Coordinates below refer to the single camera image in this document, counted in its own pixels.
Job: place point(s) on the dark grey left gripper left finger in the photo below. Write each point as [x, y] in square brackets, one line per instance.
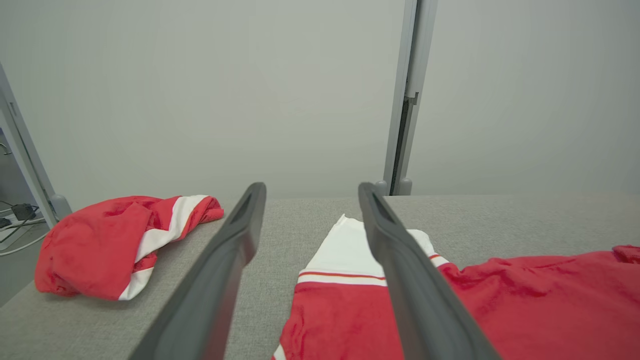
[200, 310]

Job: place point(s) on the grey slim partition frame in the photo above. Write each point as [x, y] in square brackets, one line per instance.
[27, 150]

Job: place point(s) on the red jersey with striped trim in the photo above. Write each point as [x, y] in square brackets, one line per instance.
[525, 310]

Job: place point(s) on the grey rounded partition foot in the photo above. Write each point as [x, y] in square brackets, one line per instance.
[405, 187]
[381, 188]
[61, 206]

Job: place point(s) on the grey partition frame with gap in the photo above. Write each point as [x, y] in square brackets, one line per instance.
[422, 50]

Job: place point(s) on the red garment with white band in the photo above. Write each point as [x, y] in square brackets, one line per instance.
[85, 250]

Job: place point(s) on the black power adapter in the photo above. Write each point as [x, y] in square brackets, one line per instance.
[23, 211]

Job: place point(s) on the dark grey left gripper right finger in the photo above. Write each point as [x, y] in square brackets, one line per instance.
[425, 310]

